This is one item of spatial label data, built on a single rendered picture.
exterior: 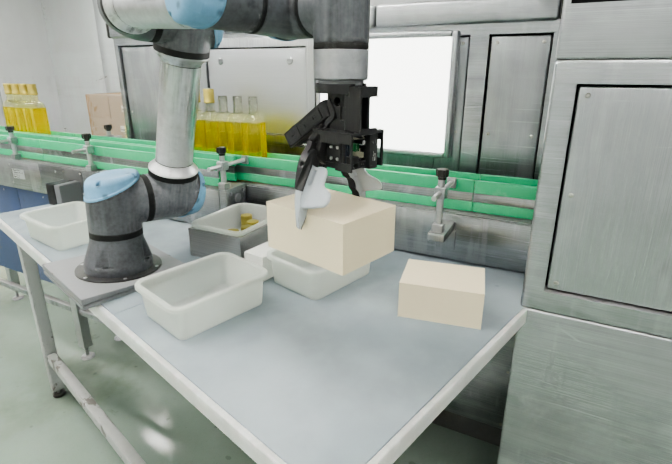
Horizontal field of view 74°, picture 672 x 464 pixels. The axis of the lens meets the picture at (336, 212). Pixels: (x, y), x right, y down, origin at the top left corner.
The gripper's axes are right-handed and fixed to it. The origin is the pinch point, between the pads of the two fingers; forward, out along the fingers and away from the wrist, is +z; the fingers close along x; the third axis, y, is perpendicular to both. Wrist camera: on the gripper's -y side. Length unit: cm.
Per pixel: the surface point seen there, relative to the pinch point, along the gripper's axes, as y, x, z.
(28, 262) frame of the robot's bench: -131, -15, 44
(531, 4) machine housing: 0, 71, -36
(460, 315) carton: 11.9, 24.0, 23.2
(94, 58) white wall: -636, 204, -29
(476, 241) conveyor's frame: 1, 52, 19
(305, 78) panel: -61, 54, -18
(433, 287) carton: 6.9, 21.7, 18.2
